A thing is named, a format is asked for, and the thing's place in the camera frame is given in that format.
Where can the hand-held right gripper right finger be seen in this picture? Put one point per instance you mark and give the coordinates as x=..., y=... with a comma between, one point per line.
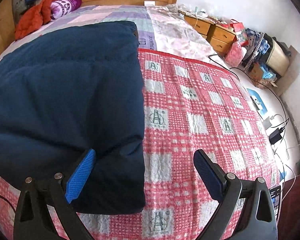
x=207, y=172

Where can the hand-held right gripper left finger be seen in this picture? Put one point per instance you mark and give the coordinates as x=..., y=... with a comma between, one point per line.
x=81, y=172

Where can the navy blue padded jacket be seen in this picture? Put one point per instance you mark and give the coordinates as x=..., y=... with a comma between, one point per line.
x=65, y=92

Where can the red white checked blanket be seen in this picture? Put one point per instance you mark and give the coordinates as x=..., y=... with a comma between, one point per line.
x=195, y=120

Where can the black phone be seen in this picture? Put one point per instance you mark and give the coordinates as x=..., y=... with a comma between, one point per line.
x=276, y=200

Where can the black power adapter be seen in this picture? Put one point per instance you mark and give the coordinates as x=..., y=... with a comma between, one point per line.
x=277, y=135

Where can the white charger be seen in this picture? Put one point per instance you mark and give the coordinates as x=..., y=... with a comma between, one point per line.
x=268, y=121

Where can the blue and white packet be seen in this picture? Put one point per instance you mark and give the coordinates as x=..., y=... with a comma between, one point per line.
x=257, y=101

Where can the cardboard box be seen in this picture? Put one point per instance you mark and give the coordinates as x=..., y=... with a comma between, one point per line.
x=261, y=76

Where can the pink plastic bag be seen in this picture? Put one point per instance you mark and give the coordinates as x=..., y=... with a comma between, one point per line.
x=235, y=53

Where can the beige woven basket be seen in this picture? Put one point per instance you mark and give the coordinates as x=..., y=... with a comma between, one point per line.
x=277, y=57

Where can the wooden nightstand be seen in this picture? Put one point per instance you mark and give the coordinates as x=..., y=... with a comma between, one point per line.
x=215, y=32

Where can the purple pink patchwork bed sheet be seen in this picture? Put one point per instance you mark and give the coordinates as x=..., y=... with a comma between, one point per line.
x=175, y=30

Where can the red gift box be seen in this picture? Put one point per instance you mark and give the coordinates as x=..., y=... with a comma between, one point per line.
x=237, y=26

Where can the orange padded jacket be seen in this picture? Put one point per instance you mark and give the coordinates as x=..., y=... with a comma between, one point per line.
x=31, y=18

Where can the purple patterned pillow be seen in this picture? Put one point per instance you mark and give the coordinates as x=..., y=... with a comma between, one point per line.
x=65, y=5

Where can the wooden wardrobe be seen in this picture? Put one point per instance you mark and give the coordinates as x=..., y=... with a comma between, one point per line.
x=2, y=22

